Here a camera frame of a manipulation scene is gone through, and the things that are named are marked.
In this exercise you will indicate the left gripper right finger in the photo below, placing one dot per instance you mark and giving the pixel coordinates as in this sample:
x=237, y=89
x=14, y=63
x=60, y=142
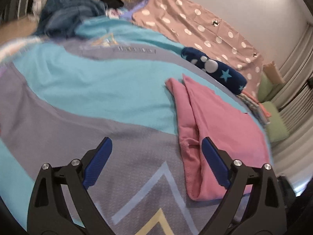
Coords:
x=253, y=202

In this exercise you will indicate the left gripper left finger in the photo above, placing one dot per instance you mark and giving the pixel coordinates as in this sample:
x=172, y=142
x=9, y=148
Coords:
x=60, y=202

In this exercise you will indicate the pink garment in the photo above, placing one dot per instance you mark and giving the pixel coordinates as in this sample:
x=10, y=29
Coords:
x=202, y=113

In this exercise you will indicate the stack of folded clothes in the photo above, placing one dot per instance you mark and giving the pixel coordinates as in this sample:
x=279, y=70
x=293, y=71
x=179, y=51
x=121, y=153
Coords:
x=256, y=108

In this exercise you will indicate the dark blue clothes pile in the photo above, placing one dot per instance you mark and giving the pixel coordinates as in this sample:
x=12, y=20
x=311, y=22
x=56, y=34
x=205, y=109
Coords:
x=60, y=18

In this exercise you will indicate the grey striped curtain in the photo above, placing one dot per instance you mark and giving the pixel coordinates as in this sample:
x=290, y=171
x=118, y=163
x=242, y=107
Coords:
x=293, y=156

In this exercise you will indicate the green pillow near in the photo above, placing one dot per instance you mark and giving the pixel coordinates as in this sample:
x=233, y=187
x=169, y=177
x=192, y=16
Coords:
x=276, y=128

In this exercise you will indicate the green pillow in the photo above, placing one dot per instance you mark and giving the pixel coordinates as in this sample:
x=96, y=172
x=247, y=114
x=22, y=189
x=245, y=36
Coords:
x=266, y=89
x=276, y=128

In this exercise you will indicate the blue grey bed sheet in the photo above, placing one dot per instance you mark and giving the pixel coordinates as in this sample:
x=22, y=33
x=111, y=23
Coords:
x=61, y=97

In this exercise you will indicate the green pillow far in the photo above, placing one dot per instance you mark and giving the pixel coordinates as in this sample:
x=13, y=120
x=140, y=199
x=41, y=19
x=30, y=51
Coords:
x=266, y=89

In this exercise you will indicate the navy star plush pillow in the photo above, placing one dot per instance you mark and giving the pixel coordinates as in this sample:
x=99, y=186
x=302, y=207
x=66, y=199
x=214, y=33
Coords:
x=224, y=74

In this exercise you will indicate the beige pillow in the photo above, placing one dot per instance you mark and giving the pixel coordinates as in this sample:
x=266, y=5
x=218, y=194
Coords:
x=273, y=74

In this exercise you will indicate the pink polka dot blanket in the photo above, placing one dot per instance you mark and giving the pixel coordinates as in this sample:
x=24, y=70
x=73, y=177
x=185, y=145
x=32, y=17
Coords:
x=191, y=25

